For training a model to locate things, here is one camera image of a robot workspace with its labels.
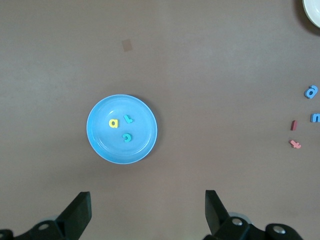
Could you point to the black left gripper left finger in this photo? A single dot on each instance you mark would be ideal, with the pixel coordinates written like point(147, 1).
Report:
point(75, 220)

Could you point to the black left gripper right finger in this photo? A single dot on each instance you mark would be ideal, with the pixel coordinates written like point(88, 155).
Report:
point(217, 215)

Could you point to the teal foam letter c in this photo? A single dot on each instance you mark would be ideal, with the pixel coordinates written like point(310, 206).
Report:
point(130, 137)

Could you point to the yellow foam letter a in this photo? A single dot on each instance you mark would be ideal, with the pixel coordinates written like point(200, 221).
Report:
point(117, 123)

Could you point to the teal foam letter r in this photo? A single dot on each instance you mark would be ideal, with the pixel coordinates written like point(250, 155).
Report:
point(128, 120)

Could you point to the pink foam letter f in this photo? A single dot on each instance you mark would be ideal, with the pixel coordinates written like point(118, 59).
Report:
point(295, 144)

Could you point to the red foam letter i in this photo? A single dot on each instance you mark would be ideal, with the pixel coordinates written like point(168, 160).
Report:
point(294, 125)

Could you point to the blue plate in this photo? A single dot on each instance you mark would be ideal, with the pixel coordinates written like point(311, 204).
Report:
point(140, 112)

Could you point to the blue foam letter m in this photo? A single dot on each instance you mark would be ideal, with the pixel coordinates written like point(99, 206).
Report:
point(313, 117)

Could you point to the blue foam letter d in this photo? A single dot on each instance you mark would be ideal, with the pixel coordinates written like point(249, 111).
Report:
point(315, 89)

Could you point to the brown tape patch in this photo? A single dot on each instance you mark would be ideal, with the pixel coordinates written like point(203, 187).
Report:
point(127, 45)

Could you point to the white plate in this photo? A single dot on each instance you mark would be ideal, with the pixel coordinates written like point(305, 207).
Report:
point(313, 10)

